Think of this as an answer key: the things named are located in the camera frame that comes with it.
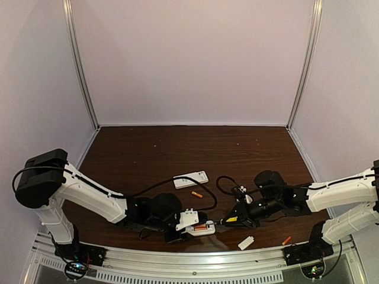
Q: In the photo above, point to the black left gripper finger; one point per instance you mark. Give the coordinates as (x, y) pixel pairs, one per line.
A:
(202, 216)
(175, 237)

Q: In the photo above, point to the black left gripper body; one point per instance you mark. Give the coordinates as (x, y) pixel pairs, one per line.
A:
(172, 234)

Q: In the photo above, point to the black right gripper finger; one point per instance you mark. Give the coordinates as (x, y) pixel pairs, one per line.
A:
(240, 224)
(239, 210)

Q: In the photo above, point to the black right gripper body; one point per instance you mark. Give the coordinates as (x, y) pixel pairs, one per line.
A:
(244, 213)

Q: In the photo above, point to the yellow handled screwdriver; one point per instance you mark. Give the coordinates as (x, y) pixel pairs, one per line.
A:
(227, 220)

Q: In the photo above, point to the small white remote control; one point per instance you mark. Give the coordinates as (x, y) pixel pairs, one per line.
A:
(211, 229)

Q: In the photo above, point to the small white battery cover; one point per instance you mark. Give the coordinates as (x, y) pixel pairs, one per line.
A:
(243, 245)

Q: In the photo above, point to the large white remote control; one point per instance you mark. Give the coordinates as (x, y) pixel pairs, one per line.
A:
(190, 179)

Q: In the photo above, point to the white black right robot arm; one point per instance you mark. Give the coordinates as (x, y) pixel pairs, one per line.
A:
(299, 200)

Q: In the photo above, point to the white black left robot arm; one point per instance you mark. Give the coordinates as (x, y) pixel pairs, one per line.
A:
(49, 177)

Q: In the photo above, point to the red orange battery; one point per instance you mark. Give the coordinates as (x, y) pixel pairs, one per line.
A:
(196, 194)
(286, 241)

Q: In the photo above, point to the aluminium front rail frame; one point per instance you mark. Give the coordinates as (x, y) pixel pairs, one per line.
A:
(266, 265)

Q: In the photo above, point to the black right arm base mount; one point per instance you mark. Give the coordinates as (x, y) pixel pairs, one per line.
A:
(312, 250)

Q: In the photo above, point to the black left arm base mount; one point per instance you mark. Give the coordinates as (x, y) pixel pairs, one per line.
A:
(83, 253)

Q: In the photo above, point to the right aluminium corner post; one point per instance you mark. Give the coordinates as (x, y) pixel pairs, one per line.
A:
(315, 23)

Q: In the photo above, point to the aluminium corner post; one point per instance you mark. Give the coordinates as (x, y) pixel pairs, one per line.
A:
(77, 61)
(315, 23)

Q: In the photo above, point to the left aluminium corner post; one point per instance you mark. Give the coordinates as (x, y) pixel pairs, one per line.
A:
(77, 61)

